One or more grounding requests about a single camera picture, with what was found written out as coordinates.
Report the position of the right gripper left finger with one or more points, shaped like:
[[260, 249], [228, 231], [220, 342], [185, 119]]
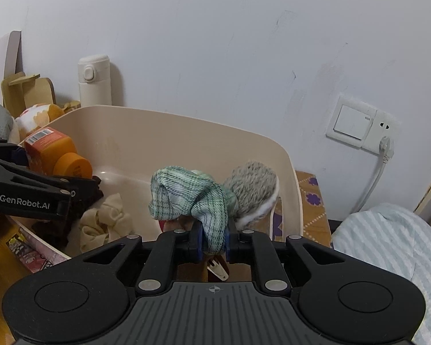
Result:
[[167, 253]]

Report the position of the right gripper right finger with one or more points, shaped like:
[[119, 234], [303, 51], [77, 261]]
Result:
[[256, 250]]

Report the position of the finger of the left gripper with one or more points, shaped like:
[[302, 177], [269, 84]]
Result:
[[27, 194], [13, 153]]

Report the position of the orange bottle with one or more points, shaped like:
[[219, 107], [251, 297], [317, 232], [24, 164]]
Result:
[[53, 153]]

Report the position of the green plaid scrunchie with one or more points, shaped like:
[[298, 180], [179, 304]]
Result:
[[178, 192]]

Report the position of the cream scrunchie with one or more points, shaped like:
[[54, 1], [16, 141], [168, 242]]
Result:
[[108, 223]]

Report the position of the cartoon character long box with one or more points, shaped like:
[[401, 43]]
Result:
[[34, 253]]

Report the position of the brown hedgehog plush keychain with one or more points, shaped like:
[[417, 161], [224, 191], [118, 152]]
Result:
[[255, 187]]

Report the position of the red white hair clip pouch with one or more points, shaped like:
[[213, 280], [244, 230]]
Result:
[[169, 225]]

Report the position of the orange plush toy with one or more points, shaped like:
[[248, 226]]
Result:
[[36, 117]]

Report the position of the wooden stand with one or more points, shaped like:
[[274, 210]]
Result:
[[20, 92]]

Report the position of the orange patterned cardboard box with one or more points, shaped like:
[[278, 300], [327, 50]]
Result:
[[315, 221]]

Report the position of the lilac board panel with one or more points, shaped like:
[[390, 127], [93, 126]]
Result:
[[0, 61]]

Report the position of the beige plastic storage bin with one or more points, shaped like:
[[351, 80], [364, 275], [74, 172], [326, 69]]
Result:
[[126, 146]]

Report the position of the white thermos bottle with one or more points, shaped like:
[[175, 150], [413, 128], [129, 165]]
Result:
[[94, 80]]

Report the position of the striped light blue blanket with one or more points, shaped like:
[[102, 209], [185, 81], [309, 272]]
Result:
[[392, 238]]

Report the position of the white wall switch socket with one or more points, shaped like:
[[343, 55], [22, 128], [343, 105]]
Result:
[[361, 125]]

